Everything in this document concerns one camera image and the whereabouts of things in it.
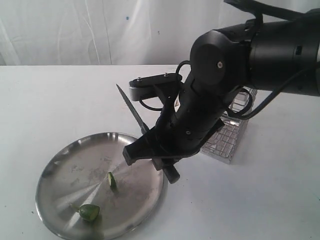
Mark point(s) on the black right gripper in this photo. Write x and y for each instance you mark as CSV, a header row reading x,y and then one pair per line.
x,y
183,127

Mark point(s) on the black handled knife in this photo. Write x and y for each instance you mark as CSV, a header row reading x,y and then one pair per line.
x,y
132,110

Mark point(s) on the green chili pepper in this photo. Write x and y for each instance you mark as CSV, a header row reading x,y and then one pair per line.
x,y
88,212

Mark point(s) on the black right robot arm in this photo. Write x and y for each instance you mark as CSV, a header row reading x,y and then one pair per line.
x,y
236,70

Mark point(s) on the round stainless steel plate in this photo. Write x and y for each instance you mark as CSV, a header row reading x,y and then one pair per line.
x,y
78,174

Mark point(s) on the white backdrop curtain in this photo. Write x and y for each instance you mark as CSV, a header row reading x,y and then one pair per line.
x,y
108,32

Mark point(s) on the wire metal utensil holder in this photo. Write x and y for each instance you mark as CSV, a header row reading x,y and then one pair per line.
x,y
223,144

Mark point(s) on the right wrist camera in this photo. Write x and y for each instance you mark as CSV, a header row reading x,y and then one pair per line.
x,y
163,86

